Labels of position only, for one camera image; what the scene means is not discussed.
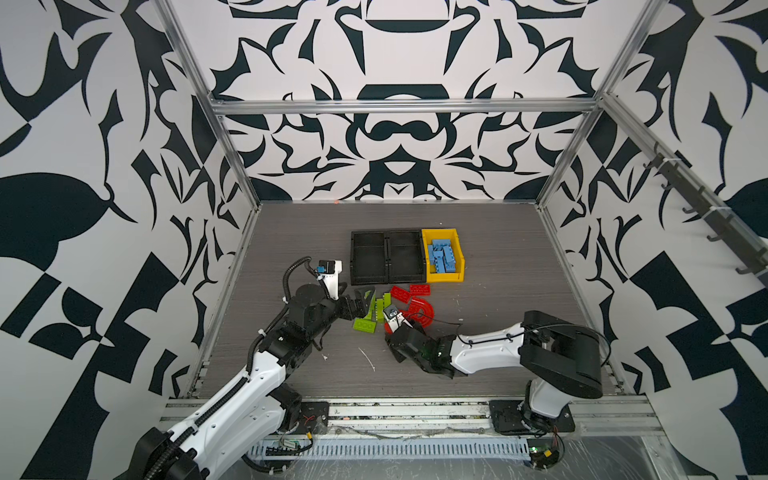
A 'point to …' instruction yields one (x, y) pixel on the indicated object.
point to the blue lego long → (436, 257)
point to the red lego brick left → (400, 294)
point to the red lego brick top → (420, 289)
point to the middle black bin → (406, 260)
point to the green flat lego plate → (373, 308)
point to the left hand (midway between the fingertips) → (360, 281)
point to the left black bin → (369, 257)
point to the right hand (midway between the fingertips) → (391, 330)
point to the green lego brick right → (382, 304)
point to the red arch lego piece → (420, 310)
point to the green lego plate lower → (365, 325)
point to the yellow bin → (432, 276)
